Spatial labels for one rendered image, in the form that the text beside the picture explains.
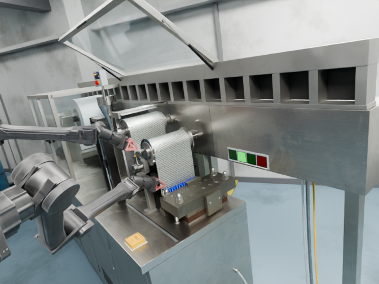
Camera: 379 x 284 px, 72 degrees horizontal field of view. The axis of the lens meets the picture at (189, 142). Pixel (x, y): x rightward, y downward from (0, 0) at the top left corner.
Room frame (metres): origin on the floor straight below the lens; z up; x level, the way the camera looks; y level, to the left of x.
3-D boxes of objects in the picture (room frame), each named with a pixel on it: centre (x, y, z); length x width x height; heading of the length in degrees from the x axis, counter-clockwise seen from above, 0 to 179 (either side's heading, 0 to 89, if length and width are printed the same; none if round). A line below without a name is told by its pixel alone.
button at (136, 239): (1.05, 0.32, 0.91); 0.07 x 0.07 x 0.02; 36
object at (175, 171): (1.33, 0.09, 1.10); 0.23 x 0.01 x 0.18; 126
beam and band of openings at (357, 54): (2.06, 0.31, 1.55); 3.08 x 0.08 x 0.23; 36
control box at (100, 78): (1.77, 0.52, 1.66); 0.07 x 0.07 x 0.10; 53
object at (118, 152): (1.96, 0.56, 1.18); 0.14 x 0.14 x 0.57
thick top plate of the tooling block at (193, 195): (1.26, -0.01, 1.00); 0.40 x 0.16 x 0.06; 126
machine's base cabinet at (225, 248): (2.10, 0.74, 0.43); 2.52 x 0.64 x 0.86; 36
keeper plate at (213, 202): (1.20, -0.08, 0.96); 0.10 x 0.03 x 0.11; 126
